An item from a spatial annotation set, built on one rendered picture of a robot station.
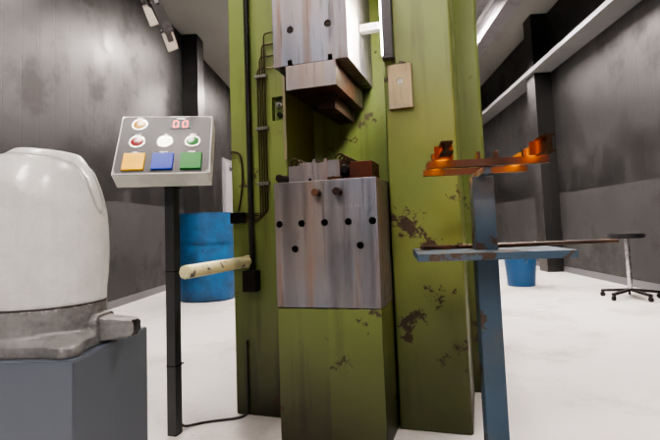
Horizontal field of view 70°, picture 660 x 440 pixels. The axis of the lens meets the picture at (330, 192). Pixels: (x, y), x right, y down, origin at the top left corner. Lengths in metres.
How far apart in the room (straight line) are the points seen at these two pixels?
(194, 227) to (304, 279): 3.65
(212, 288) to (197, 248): 0.45
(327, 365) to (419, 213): 0.63
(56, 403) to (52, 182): 0.28
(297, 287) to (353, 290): 0.20
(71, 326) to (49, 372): 0.07
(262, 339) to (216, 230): 3.33
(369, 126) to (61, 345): 1.75
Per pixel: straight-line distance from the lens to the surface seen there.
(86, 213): 0.73
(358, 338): 1.67
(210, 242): 5.24
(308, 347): 1.73
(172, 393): 1.99
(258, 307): 2.00
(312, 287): 1.68
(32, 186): 0.72
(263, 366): 2.05
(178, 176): 1.78
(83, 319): 0.74
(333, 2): 1.89
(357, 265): 1.63
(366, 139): 2.20
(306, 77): 1.82
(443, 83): 1.85
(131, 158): 1.84
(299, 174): 1.76
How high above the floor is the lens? 0.75
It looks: 4 degrees up
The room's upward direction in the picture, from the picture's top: 2 degrees counter-clockwise
